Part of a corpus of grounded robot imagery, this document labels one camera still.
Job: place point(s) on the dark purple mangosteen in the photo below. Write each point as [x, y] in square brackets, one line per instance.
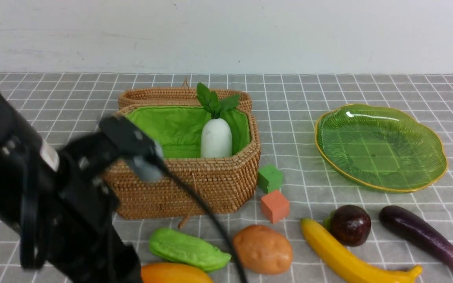
[349, 224]

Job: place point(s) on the white radish with leaves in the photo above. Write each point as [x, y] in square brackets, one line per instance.
[216, 136]

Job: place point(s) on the brown potato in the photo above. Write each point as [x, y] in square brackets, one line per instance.
[263, 250]

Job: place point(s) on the orange foam cube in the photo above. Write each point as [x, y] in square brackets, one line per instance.
[275, 207]

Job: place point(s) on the green foam cube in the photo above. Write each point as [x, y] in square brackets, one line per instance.
[270, 178]

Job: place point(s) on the grey checked tablecloth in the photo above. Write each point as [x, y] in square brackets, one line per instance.
[63, 105]

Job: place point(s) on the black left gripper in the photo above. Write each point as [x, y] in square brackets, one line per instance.
[66, 213]

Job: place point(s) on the woven rattan basket green lining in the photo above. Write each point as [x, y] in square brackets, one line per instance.
[225, 184]

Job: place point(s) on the yellow banana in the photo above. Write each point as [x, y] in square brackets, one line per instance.
[345, 264]

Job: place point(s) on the woven rattan basket lid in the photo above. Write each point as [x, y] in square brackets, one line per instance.
[171, 96]

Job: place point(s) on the orange mango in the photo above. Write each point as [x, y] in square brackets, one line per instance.
[167, 272]

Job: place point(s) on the green glass leaf plate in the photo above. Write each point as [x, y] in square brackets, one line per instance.
[380, 148]

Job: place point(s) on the purple eggplant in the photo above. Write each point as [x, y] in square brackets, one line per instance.
[418, 232]

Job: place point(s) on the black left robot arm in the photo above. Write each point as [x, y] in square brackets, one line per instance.
[14, 130]

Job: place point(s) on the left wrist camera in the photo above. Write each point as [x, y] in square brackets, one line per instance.
[140, 152]

